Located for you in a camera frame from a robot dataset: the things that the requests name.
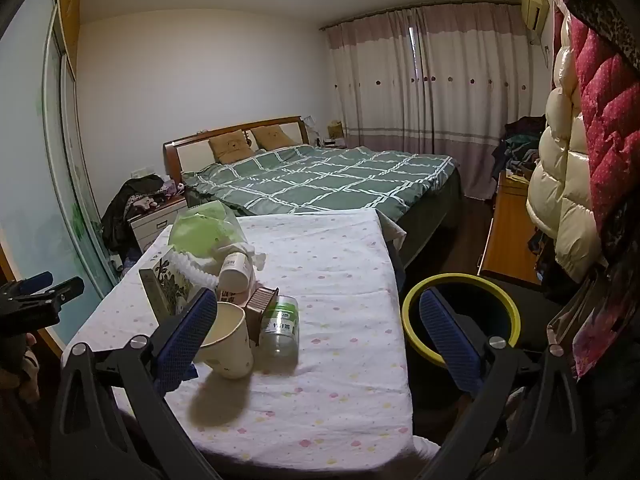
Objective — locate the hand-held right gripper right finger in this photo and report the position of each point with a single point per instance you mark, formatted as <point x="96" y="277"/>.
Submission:
<point x="450" y="345"/>

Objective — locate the green leaf-patterned box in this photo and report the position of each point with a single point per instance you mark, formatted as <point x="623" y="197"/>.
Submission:
<point x="162" y="285"/>

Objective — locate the red quilted jacket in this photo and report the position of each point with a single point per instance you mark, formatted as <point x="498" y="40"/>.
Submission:
<point x="610" y="125"/>

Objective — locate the person's left hand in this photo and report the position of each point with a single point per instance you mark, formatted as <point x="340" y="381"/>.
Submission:
<point x="30" y="375"/>

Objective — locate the pink carton box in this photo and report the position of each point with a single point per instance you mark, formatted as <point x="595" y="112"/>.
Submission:
<point x="235" y="298"/>

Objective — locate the green plaid duvet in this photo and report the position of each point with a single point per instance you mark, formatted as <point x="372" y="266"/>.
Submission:
<point x="325" y="180"/>

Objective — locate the clear jar with green label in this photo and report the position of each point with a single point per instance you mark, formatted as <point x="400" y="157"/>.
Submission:
<point x="280" y="335"/>

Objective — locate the pink floral cloth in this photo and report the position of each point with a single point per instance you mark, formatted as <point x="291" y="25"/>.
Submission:
<point x="600" y="330"/>

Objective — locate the pink and white curtains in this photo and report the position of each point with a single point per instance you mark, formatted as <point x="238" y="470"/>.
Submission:
<point x="380" y="85"/>

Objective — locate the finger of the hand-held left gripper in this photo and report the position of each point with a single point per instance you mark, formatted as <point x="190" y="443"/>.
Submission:
<point x="62" y="292"/>
<point x="37" y="281"/>

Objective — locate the wardrobe sliding door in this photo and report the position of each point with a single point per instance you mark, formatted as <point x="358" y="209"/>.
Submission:
<point x="30" y="160"/>

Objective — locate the pile of dark clothes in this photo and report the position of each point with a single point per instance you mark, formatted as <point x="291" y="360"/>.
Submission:
<point x="520" y="145"/>

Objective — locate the small brown box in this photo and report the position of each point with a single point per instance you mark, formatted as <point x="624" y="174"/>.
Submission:
<point x="257" y="310"/>

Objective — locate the bed with green quilt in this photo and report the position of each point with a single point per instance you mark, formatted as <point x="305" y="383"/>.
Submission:
<point x="171" y="165"/>

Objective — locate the cream puffer jacket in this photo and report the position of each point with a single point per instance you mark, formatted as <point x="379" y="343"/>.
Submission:
<point x="560" y="170"/>

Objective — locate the cream air conditioner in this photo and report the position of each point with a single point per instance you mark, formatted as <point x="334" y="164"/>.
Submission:
<point x="535" y="5"/>

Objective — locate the white nightstand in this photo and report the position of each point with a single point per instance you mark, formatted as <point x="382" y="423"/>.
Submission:
<point x="155" y="227"/>

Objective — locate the leopard-pattern cloth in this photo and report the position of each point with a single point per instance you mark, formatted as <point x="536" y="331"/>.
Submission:
<point x="605" y="22"/>

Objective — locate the yellow-rimmed dark blue bin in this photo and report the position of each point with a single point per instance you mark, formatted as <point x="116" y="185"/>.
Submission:
<point x="500" y="305"/>

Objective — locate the brown bear-face pillow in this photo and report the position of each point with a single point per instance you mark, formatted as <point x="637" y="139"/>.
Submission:
<point x="230" y="147"/>
<point x="272" y="137"/>

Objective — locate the green plastic bag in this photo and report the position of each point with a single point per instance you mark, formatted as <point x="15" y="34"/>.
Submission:
<point x="205" y="232"/>

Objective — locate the white floral tablecloth table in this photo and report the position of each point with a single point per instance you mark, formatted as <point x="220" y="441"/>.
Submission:
<point x="325" y="285"/>

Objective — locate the cream paper cup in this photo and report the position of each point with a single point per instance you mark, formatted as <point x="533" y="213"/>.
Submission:
<point x="230" y="350"/>

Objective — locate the small pink clothes heap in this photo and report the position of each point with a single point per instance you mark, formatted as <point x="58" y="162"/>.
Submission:
<point x="150" y="202"/>

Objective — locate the dark jacket on nightstand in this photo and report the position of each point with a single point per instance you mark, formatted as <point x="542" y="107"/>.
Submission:
<point x="117" y="215"/>

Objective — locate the white plastic cup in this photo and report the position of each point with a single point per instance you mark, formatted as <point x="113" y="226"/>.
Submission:
<point x="235" y="272"/>

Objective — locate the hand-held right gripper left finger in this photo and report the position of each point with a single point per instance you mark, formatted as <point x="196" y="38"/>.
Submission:
<point x="187" y="340"/>

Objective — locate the tissue box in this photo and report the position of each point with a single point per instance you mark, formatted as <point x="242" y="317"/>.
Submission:
<point x="336" y="130"/>

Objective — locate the white pleated paper wrapper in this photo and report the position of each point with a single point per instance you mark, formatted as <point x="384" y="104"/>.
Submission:
<point x="192" y="270"/>

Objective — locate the wooden desk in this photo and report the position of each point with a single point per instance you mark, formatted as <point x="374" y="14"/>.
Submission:
<point x="510" y="230"/>

